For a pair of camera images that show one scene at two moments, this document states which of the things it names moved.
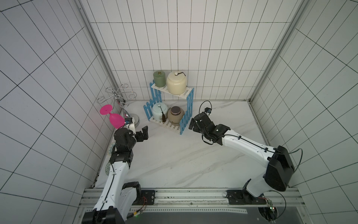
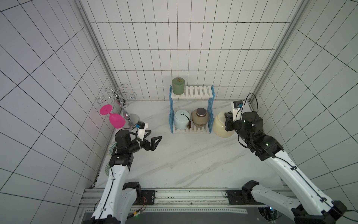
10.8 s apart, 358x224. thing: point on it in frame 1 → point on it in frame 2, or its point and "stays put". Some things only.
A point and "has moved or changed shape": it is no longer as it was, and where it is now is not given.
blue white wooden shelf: (155, 97) → (193, 92)
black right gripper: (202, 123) → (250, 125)
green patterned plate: (107, 168) stays put
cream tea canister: (176, 83) has moved or changed shape
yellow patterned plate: (110, 148) stays put
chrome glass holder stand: (120, 95) stays put
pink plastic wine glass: (117, 121) stays put
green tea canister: (159, 78) → (178, 85)
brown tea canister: (175, 115) has moved or changed shape
